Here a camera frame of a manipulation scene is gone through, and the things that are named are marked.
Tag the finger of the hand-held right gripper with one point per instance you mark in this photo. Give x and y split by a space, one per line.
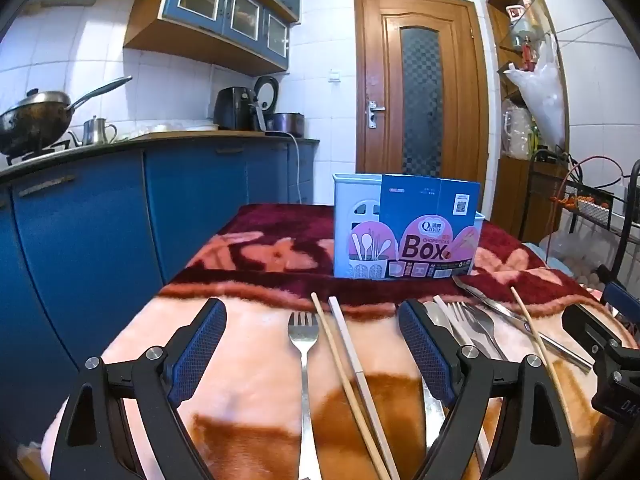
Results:
587 330
622 300

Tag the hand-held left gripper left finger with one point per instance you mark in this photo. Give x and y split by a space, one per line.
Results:
200 350

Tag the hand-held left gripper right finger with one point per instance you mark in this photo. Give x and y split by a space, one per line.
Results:
425 345

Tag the steel table knife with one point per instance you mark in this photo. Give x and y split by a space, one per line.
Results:
437 317

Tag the steel tongs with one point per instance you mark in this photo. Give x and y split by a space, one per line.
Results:
500 309

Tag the light blue utensil box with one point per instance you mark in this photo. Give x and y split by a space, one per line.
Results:
357 192

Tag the tray of eggs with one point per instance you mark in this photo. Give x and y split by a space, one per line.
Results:
592 280

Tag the pink and red floral blanket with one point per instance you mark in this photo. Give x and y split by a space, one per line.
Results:
250 385

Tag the blue base cabinet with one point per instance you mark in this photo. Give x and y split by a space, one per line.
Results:
100 235

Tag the wooden shelf niche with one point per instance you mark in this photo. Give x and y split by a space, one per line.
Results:
515 185

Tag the green bottle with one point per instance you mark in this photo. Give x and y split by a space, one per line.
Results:
535 137

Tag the clear plastic jug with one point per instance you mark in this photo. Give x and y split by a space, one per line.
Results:
515 130

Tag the white plastic bag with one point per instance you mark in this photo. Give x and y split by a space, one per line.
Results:
542 95

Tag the white dish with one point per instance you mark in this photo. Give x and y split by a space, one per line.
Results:
185 128

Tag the steel kettle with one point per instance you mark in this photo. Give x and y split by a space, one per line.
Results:
95 132

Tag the dark rice cooker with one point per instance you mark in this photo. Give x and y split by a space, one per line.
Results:
289 124

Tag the black air fryer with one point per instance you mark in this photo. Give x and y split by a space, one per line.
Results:
232 107

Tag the black gas stove grate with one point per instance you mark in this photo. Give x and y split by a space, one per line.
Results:
40 152

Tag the red bottle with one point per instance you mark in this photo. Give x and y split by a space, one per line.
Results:
529 57

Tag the white and red mug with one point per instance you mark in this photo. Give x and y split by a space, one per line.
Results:
515 12

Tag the white light switch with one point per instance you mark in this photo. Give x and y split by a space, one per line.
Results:
335 76

